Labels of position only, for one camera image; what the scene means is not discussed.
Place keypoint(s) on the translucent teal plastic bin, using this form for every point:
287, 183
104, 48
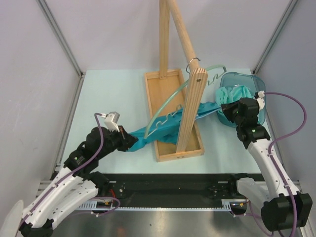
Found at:
252, 82

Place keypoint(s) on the white slotted cable duct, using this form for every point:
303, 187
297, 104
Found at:
99, 205

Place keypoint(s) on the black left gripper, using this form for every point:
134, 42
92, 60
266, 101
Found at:
124, 136

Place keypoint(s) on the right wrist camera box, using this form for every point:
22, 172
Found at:
260, 96

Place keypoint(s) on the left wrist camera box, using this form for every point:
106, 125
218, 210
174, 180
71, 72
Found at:
111, 120

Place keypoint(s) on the dark teal t shirt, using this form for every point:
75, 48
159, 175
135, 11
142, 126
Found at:
166, 129

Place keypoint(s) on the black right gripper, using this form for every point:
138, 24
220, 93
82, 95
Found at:
227, 108

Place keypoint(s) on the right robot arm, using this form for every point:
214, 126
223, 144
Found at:
282, 206

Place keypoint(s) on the wooden clothes rack stand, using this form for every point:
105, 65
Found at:
167, 90

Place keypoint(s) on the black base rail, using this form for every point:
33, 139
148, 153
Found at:
170, 186

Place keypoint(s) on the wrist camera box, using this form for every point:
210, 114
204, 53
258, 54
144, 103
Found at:
260, 96
111, 120

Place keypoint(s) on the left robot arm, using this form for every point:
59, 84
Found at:
76, 182

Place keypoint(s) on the light teal t shirt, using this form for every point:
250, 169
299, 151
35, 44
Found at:
229, 94

